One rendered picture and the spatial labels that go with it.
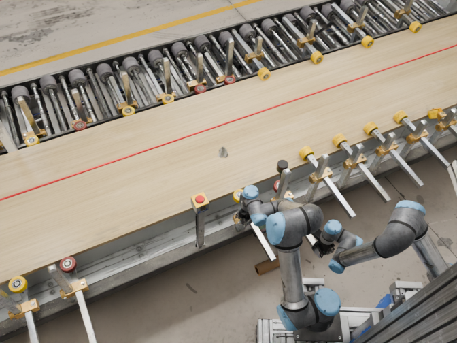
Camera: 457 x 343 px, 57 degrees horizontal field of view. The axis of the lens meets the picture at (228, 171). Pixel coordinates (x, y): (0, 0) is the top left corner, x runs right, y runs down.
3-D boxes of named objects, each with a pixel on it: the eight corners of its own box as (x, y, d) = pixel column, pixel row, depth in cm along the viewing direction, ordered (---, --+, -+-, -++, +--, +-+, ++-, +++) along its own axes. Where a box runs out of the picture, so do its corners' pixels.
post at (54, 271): (81, 301, 230) (56, 269, 190) (75, 304, 229) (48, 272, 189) (79, 296, 232) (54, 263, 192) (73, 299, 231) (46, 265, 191)
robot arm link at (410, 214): (433, 303, 192) (380, 222, 172) (443, 277, 199) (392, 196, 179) (461, 307, 182) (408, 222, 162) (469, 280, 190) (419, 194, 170)
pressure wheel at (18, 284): (15, 286, 218) (7, 278, 209) (31, 281, 220) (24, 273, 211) (17, 300, 214) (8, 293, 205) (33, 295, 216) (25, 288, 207)
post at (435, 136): (425, 156, 304) (459, 110, 264) (421, 157, 303) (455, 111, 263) (422, 152, 305) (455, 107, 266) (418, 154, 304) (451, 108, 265)
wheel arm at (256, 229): (275, 260, 232) (276, 257, 228) (270, 263, 231) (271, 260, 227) (239, 199, 253) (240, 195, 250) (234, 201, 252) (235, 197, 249)
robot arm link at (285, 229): (319, 329, 176) (309, 212, 157) (287, 340, 172) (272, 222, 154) (307, 312, 187) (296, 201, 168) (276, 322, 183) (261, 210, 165)
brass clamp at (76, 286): (89, 290, 221) (87, 287, 216) (63, 301, 217) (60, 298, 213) (86, 280, 224) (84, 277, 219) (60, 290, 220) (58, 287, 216)
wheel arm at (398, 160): (422, 186, 251) (425, 183, 248) (417, 188, 250) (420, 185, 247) (372, 128, 275) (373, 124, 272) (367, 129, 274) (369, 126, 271)
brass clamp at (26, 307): (41, 310, 213) (37, 307, 209) (13, 322, 209) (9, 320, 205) (38, 299, 216) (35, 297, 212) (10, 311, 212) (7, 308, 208)
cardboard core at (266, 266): (295, 256, 313) (260, 273, 304) (293, 260, 319) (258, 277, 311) (290, 248, 316) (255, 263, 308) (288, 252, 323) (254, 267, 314)
